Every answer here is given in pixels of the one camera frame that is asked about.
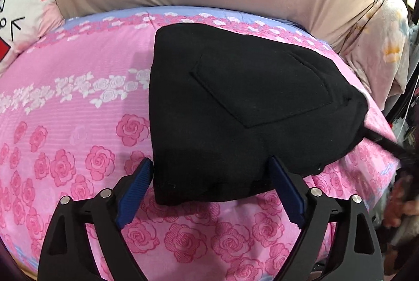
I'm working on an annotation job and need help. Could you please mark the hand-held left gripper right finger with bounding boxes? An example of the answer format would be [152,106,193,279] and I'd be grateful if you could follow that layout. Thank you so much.
[268,155,383,281]

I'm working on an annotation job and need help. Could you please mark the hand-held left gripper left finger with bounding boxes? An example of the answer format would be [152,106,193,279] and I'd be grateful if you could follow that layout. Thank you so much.
[37,158,155,281]

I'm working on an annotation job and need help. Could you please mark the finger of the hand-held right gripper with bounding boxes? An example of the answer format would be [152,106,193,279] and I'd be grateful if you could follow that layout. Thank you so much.
[363,127,408,158]

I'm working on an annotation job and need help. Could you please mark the black pants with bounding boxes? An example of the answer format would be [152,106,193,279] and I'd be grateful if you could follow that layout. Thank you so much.
[149,23,370,206]

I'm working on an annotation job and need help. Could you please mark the pink rose-print bedsheet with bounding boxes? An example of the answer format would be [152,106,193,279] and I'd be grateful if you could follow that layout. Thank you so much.
[0,5,401,281]

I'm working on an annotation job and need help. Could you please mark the pale floral blanket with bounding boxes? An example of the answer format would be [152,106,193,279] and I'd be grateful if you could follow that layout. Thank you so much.
[340,0,419,105]

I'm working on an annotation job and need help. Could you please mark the white cartoon rabbit pillow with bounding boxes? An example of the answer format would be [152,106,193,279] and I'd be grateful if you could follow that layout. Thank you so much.
[0,0,64,74]

